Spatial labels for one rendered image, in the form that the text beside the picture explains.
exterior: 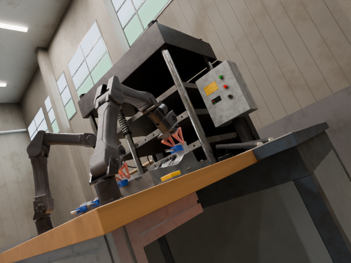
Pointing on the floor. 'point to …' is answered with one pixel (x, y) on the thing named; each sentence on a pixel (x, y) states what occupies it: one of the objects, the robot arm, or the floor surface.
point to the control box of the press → (227, 97)
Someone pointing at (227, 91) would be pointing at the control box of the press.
